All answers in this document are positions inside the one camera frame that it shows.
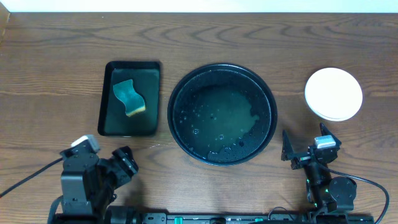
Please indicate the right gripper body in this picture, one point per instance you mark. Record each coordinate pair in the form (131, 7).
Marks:
(302, 157)

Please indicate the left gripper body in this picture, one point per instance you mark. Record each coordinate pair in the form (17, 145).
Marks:
(125, 162)

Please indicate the black rectangular tray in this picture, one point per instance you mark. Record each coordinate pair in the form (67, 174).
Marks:
(112, 118)

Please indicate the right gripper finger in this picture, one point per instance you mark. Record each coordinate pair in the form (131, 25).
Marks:
(287, 150)
(324, 130)

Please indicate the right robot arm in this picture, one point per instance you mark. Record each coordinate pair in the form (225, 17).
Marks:
(329, 194)

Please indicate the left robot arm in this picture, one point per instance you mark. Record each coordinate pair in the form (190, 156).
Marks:
(83, 207)

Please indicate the green yellow sponge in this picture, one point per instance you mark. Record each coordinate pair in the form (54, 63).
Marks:
(134, 103)

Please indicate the white pink plate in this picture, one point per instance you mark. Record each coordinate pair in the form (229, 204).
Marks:
(333, 94)

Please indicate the black round tray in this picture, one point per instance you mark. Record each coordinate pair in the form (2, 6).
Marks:
(222, 114)

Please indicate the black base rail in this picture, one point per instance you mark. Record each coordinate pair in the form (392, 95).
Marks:
(217, 218)

